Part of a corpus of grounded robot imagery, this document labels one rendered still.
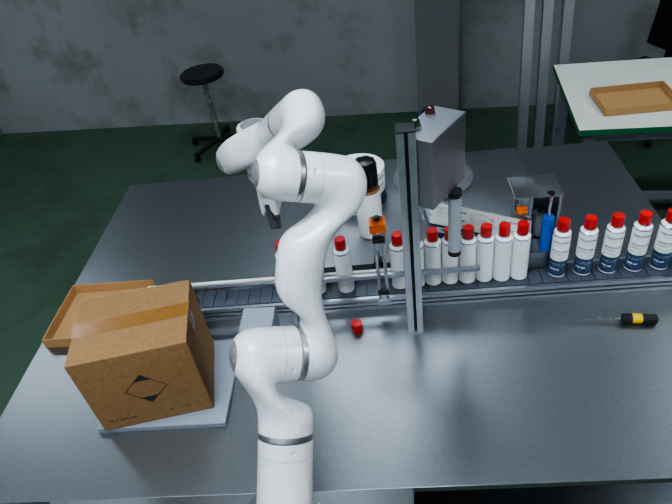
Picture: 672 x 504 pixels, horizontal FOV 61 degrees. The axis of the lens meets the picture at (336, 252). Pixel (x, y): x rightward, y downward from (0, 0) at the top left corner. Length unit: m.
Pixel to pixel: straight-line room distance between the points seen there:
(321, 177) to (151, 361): 0.69
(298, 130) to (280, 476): 0.70
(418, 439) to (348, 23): 3.58
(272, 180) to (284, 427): 0.51
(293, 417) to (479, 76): 3.83
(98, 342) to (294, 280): 0.62
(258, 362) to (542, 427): 0.75
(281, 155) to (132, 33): 4.13
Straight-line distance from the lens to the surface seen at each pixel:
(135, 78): 5.29
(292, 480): 1.27
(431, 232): 1.69
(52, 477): 1.76
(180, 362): 1.52
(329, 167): 1.09
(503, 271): 1.81
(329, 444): 1.54
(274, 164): 1.06
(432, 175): 1.38
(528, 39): 4.00
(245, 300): 1.87
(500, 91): 4.80
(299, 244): 1.11
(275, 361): 1.19
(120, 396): 1.62
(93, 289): 2.22
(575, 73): 3.40
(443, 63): 4.37
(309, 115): 1.14
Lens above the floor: 2.12
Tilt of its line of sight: 39 degrees down
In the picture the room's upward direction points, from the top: 9 degrees counter-clockwise
